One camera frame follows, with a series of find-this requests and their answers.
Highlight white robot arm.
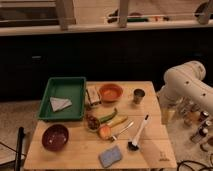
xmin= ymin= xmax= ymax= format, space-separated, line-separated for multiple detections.
xmin=157 ymin=61 xmax=213 ymax=125

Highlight orange red bowl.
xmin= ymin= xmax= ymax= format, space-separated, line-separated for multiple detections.
xmin=99 ymin=83 xmax=123 ymax=102

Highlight dark maroon bowl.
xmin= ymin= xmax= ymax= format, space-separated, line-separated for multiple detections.
xmin=42 ymin=124 xmax=69 ymax=152

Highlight toy sandwich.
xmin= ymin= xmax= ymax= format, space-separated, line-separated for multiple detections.
xmin=87 ymin=87 xmax=101 ymax=106

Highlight green toy pepper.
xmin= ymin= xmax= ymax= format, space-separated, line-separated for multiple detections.
xmin=99 ymin=108 xmax=117 ymax=124

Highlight metal cup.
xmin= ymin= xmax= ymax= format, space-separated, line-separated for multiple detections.
xmin=133 ymin=89 xmax=145 ymax=104

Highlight yellow toy corn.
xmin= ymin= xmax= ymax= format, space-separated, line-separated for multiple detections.
xmin=107 ymin=116 xmax=128 ymax=128

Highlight dark red toy grapes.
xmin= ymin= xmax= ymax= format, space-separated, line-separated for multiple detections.
xmin=87 ymin=116 xmax=100 ymax=130

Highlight green plastic tray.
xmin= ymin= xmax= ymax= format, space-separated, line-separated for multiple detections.
xmin=37 ymin=77 xmax=86 ymax=121

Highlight orange toy fruit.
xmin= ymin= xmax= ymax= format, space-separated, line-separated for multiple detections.
xmin=98 ymin=125 xmax=111 ymax=140

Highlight folded grey cloth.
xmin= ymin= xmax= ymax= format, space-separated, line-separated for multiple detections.
xmin=50 ymin=97 xmax=72 ymax=112

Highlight blue grey sponge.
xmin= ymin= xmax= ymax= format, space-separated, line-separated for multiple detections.
xmin=98 ymin=146 xmax=122 ymax=168

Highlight black pole left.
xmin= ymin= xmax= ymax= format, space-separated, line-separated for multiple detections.
xmin=14 ymin=127 xmax=25 ymax=171

